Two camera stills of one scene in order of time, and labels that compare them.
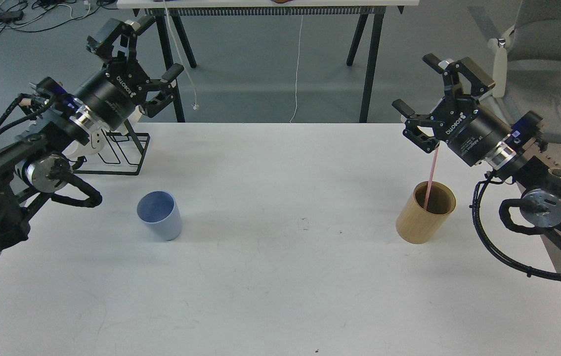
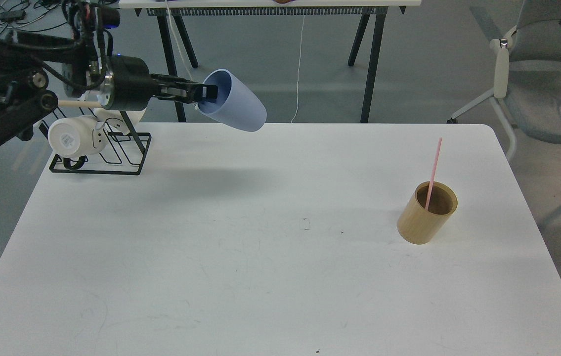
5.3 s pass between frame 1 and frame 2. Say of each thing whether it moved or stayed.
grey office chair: stayed
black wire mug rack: stayed
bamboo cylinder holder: stayed
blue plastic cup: moved
